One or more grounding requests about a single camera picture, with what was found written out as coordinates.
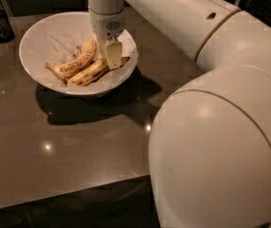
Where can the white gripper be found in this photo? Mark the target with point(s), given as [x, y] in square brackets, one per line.
[106, 26]

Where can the long yellow banana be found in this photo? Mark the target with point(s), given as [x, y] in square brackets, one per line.
[99, 64]

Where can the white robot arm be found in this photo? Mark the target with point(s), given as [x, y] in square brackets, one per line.
[210, 142]

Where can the small brown-tipped banana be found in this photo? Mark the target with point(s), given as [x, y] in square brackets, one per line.
[124, 61]

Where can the spotted banana on left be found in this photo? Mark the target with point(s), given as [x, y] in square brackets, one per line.
[71, 68]

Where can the lower yellow banana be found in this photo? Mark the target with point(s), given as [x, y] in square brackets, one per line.
[95, 76]

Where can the white paper bowl liner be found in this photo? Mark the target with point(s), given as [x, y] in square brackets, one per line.
[68, 48]

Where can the white ceramic bowl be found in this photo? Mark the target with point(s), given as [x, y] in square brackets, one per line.
[36, 50]

